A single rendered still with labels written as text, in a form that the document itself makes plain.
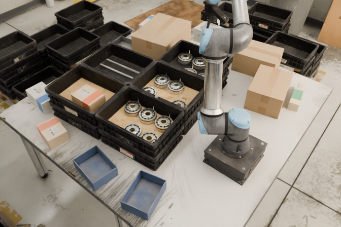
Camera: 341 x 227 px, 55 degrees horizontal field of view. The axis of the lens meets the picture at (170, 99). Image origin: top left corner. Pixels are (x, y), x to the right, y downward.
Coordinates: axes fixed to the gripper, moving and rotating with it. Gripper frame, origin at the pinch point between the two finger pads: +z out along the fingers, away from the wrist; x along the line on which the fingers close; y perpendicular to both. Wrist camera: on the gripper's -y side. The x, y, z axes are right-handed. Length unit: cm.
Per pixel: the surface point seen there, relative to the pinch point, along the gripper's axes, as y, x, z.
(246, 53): -13.1, -27.8, 25.1
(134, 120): 7, 67, 28
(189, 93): -3.8, 28.5, 28.1
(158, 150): -18, 76, 27
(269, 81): -39.4, -9.5, 25.3
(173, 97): 1.5, 37.6, 28.1
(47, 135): 42, 102, 33
